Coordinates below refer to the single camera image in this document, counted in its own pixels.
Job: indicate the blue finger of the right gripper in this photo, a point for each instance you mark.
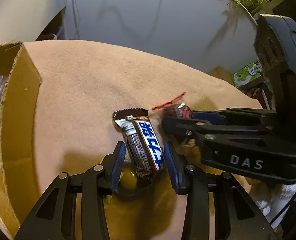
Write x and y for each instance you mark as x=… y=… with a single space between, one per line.
x=210 y=117

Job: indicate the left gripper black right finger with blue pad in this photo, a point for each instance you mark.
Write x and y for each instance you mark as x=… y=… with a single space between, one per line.
x=236 y=214

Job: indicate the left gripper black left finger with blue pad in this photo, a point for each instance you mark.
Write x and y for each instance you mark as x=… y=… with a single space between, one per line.
x=53 y=215

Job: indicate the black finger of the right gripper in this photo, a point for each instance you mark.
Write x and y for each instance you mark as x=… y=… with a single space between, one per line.
x=227 y=133

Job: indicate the clear red-edged cake packet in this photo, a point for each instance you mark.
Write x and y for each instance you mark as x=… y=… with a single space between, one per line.
x=175 y=108

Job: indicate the dark blue-label chocolate bar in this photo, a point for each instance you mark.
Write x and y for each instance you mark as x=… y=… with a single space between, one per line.
x=145 y=149

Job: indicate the yellow snack packet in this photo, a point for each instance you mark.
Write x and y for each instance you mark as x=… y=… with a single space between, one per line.
x=128 y=182

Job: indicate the green tissue box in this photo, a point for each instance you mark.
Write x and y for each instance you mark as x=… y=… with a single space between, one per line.
x=247 y=74

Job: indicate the brown cardboard box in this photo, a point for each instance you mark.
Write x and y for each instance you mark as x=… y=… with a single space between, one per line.
x=18 y=184

